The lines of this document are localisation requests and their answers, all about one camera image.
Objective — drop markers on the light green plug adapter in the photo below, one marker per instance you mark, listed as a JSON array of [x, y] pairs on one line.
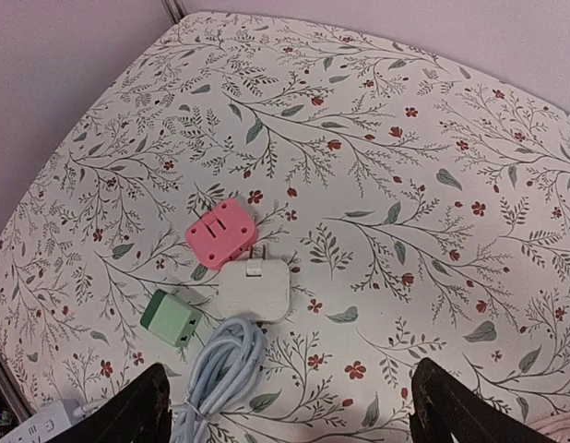
[[170, 318]]

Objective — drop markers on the floral patterned table mat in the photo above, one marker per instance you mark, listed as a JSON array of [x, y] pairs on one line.
[[423, 209]]

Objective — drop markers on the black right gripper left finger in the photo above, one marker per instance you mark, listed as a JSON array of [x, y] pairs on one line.
[[140, 412]]

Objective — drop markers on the pink plug adapter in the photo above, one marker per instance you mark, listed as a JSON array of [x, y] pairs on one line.
[[221, 234]]

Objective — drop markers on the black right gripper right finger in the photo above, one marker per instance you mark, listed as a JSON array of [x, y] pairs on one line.
[[447, 411]]

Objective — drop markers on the grey blue power strip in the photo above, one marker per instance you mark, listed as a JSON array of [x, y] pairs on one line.
[[49, 422]]

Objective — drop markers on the round pink socket base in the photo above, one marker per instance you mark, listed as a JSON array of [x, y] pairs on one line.
[[556, 427]]

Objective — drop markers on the white plug adapter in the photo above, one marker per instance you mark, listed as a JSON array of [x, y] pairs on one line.
[[256, 287]]

